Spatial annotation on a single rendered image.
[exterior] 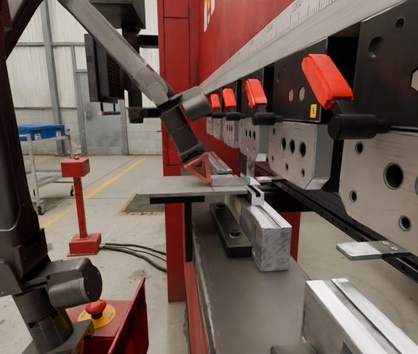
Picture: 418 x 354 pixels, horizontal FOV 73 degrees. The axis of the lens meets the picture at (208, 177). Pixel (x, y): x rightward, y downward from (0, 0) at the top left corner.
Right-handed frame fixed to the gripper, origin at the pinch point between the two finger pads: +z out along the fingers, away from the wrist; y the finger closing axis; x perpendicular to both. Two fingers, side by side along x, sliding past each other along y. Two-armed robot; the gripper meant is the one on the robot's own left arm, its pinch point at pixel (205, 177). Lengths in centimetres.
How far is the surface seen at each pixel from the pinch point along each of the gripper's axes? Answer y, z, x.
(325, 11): -43, -21, -19
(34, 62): 756, -288, 250
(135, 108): 141, -32, 21
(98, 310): -22.2, 7.1, 31.1
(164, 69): 86, -39, -8
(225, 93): -8.9, -17.0, -13.0
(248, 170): -3.8, 2.8, -10.4
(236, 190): -7.8, 4.6, -5.0
